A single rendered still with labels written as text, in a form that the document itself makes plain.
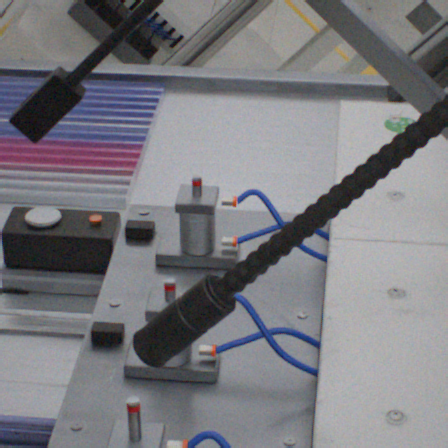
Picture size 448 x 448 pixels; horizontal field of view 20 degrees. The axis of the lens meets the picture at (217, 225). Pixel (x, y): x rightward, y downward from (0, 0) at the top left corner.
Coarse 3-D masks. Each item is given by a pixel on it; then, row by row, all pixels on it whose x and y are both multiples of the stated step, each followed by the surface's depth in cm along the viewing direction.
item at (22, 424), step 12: (0, 420) 74; (12, 420) 74; (24, 420) 74; (36, 420) 74; (48, 420) 74; (0, 432) 73; (12, 432) 73; (24, 432) 73; (36, 432) 73; (48, 432) 73; (12, 444) 74; (24, 444) 74; (36, 444) 73; (48, 444) 73
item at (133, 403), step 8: (128, 400) 57; (136, 400) 57; (128, 408) 57; (136, 408) 57; (128, 416) 58; (136, 416) 57; (128, 424) 58; (136, 424) 58; (136, 432) 58; (136, 440) 58
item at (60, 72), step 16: (48, 80) 73; (64, 80) 73; (32, 96) 74; (48, 96) 73; (64, 96) 73; (80, 96) 73; (16, 112) 74; (32, 112) 74; (48, 112) 74; (64, 112) 74; (16, 128) 75; (32, 128) 75; (48, 128) 75
